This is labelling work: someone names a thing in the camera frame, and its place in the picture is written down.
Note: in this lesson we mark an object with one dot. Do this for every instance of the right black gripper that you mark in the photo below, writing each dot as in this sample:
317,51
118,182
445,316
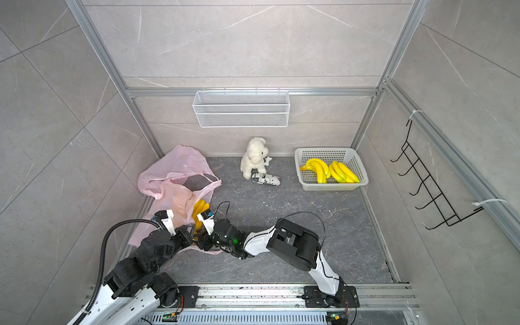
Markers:
206,239

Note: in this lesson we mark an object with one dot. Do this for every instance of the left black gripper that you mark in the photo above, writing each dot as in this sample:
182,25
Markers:
186,237

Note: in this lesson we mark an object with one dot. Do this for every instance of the orange-yellow banana bunch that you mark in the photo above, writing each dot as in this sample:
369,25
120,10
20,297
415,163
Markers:
199,207

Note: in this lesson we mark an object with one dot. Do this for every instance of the pink plastic bag with print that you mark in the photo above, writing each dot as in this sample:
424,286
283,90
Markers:
178,194

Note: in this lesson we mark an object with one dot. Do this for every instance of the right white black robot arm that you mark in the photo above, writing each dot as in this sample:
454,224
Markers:
292,243

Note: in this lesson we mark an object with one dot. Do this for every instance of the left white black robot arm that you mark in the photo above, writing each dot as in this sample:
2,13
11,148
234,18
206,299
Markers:
135,286

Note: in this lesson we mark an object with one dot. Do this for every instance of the plain pink plastic bag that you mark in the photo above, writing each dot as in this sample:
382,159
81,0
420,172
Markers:
175,167

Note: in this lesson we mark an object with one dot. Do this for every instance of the yellow-green banana bunch left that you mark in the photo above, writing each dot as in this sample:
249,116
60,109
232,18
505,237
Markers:
319,167

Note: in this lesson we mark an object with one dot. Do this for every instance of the yellow-green banana bunch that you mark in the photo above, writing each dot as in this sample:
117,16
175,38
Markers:
342,174
319,167

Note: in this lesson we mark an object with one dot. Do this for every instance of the yellow-green banana bunch right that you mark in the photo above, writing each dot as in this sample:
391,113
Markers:
342,174

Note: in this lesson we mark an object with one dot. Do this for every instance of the white plush toy dog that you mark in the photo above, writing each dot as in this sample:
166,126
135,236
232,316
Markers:
255,157

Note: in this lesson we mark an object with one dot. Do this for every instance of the white plastic basket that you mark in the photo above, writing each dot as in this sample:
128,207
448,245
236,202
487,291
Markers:
347,156

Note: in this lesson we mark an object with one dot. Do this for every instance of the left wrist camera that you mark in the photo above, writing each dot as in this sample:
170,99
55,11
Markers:
164,219

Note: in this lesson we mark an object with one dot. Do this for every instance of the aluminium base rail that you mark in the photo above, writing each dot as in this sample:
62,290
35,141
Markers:
255,304

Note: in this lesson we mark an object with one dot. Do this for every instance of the black wire hook rack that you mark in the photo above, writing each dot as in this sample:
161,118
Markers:
429,185

